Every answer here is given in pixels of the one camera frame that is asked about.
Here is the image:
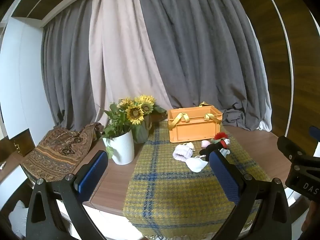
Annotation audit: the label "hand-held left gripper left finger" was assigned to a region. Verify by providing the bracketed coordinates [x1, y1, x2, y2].
[26, 150, 109, 240]

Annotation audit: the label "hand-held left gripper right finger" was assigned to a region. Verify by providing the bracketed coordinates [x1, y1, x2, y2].
[209, 150, 293, 240]

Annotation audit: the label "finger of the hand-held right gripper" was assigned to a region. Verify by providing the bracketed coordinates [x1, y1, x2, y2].
[309, 126, 320, 143]
[277, 135, 308, 167]

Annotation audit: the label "black plush toy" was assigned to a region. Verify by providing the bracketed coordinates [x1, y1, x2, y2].
[199, 140, 230, 157]

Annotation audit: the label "orange plastic crate yellow handles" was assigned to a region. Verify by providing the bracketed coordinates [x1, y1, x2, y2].
[167, 102, 223, 143]

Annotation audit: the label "white face mask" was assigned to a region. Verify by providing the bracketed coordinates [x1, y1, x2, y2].
[185, 155, 208, 173]

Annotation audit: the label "brown paisley cloth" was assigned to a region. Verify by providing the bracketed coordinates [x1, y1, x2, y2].
[22, 122, 104, 182]

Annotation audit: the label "red and green plush toy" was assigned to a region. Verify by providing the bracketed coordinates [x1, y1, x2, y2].
[212, 132, 230, 143]

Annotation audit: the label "white sheer curtain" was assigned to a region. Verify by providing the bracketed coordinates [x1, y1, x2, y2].
[255, 37, 273, 132]

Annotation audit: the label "white knitted headband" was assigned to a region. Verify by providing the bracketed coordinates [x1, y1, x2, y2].
[173, 144, 195, 160]

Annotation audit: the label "green leafy plant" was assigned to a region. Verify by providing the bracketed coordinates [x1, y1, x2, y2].
[99, 102, 133, 159]

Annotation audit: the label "yellow plaid table runner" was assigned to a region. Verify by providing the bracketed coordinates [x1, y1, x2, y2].
[123, 120, 272, 239]

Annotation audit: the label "green ribbed vase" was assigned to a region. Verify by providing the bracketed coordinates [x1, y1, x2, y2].
[131, 115, 153, 144]

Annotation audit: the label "sunflower bouquet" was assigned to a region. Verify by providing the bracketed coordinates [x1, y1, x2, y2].
[117, 94, 167, 125]

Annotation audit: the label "white cushion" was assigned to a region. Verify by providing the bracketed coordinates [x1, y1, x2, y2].
[9, 200, 29, 235]

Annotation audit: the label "grey curtain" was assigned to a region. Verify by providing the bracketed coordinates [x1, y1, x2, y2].
[135, 0, 273, 132]
[41, 0, 105, 132]

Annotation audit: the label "white cabinet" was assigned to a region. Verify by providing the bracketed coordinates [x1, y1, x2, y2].
[0, 17, 54, 155]

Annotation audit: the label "pale pink curtain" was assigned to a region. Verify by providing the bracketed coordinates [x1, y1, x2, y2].
[91, 0, 178, 113]

